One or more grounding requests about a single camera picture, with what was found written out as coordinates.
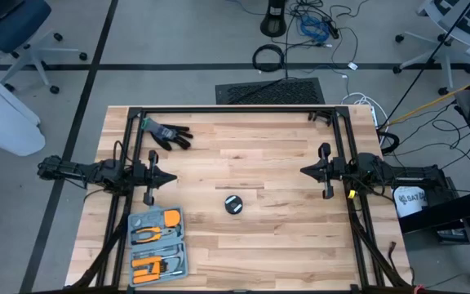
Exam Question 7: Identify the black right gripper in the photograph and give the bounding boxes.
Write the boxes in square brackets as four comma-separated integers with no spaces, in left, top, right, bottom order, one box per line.
[299,142,348,201]

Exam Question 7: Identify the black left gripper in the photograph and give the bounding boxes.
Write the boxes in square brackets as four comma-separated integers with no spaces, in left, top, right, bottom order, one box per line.
[131,149,179,207]

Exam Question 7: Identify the black cable spool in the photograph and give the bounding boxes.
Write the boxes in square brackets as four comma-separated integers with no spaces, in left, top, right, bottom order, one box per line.
[224,194,244,215]

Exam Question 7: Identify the orange tape measure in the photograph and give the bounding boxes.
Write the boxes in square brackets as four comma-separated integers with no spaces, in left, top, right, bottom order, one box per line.
[163,208,182,229]

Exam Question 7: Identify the black grey work glove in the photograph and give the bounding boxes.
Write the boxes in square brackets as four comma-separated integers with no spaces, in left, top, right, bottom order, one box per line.
[141,117,195,152]

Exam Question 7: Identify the black clamp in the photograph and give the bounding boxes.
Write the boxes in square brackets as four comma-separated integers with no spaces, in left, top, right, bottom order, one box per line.
[307,109,335,126]

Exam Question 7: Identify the black floor mat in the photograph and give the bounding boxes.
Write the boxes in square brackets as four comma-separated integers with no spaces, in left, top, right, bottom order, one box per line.
[215,77,327,106]

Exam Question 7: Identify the grey tool case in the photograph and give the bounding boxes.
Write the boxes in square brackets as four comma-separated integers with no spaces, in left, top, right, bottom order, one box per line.
[126,203,191,289]

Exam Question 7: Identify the black side table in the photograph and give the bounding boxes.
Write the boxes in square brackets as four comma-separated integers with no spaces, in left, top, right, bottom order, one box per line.
[397,175,470,283]

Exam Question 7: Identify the black power strip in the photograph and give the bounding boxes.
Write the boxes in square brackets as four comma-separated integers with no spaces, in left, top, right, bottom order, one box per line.
[323,16,341,41]

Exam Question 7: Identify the thin black slanted pole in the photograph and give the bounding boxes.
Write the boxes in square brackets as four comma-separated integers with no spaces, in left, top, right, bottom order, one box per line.
[379,0,470,131]

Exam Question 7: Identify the black stand base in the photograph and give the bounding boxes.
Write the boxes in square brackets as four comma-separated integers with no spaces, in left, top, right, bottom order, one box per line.
[259,0,289,38]

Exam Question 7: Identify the white grey office chair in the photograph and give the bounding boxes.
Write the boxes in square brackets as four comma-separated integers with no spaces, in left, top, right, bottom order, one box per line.
[392,0,470,96]

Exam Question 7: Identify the orange handled pliers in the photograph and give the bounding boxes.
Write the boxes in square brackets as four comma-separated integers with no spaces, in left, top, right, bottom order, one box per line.
[130,225,182,246]

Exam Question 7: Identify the white cable bundle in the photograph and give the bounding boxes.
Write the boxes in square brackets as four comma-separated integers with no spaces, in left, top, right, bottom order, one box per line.
[339,91,390,131]

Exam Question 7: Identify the black cable loop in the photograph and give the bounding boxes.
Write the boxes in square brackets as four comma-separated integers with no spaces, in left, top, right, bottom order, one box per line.
[377,130,401,156]

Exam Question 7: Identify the black coiled cable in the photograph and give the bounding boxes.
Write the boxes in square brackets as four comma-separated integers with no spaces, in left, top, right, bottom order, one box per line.
[251,43,287,74]

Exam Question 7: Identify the yellow cable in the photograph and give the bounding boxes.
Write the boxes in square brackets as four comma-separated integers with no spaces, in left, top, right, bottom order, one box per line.
[386,69,470,127]

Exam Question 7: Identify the blue coiled cable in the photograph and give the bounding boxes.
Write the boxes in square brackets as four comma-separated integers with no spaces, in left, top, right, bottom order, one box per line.
[297,15,331,43]

